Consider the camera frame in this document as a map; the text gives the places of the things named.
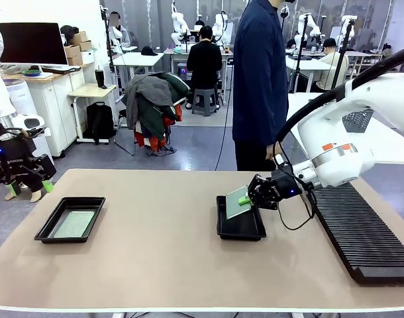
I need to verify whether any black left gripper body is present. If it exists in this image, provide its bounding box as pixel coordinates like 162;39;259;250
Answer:
0;123;36;183

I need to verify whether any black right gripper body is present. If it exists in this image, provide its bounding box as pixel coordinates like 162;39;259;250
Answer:
266;164;305;210

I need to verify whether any green perforated circuit board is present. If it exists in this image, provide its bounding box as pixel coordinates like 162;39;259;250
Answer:
52;210;97;239
225;185;252;220

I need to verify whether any black plastic ESD tray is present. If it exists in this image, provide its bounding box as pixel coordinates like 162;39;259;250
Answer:
34;196;107;245
216;195;267;242

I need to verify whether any navy-sleeved forearm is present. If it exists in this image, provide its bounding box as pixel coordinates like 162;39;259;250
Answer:
266;109;289;146

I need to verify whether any navy-coated person's hand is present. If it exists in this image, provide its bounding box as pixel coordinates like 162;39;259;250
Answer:
265;144;284;162

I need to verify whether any white cabinet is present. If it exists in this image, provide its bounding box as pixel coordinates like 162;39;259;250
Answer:
26;62;97;157

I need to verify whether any black backpack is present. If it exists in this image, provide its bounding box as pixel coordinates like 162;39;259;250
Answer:
85;101;117;140

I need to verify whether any small rolling desk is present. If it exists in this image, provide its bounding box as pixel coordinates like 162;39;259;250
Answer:
67;83;119;146

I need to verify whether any black keyboard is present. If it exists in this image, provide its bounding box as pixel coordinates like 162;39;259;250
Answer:
41;65;82;75

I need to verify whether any black slotted board rack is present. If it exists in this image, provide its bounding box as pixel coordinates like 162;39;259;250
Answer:
309;182;404;285

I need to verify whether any grey plastic mesh basket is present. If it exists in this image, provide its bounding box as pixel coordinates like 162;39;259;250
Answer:
341;109;374;134

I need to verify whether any person in navy coat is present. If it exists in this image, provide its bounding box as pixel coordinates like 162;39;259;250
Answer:
232;0;289;172

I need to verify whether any grey plastic stool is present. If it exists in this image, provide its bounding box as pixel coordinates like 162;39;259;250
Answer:
191;88;221;117

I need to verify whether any black computer monitor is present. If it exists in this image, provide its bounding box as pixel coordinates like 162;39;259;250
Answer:
0;22;69;66

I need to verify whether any pile of jackets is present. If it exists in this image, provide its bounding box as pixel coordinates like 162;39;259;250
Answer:
121;72;192;156

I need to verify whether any long white work table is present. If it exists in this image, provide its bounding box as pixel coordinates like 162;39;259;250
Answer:
284;54;337;93

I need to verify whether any person in cream jacket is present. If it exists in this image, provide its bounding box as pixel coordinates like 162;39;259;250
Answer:
309;38;350;93

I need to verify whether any seated person in black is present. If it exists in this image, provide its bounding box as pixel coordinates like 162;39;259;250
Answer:
185;25;223;110

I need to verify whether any white workshop desk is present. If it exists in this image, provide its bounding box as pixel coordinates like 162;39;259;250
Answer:
113;51;166;87

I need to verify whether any grey robot workstation desk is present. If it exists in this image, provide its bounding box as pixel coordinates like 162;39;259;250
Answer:
164;48;229;100

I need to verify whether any white storage shelf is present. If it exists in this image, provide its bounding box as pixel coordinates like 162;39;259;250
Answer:
354;49;385;76

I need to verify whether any person in white jacket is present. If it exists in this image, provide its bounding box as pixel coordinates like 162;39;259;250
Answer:
107;11;132;50

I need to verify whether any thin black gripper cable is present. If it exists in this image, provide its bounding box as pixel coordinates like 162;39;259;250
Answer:
277;188;318;232

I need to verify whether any black hanging floor cable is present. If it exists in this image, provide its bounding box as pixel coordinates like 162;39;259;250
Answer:
214;62;236;172

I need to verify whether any metal frame chair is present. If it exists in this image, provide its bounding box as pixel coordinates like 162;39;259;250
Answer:
114;108;136;156

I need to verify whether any black right arm hose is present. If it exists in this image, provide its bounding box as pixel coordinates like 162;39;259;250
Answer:
274;44;404;166

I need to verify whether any black camera tripod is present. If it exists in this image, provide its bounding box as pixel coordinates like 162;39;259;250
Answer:
330;16;357;89
293;15;311;92

